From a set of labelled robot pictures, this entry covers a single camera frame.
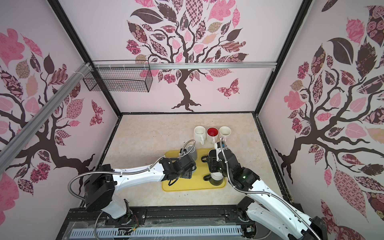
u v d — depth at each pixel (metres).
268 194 0.47
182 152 0.73
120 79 1.22
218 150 0.68
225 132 0.98
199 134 1.05
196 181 0.83
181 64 0.94
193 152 0.88
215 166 0.67
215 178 0.79
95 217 0.75
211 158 0.84
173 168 0.59
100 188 0.43
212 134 1.03
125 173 0.47
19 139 0.53
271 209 0.46
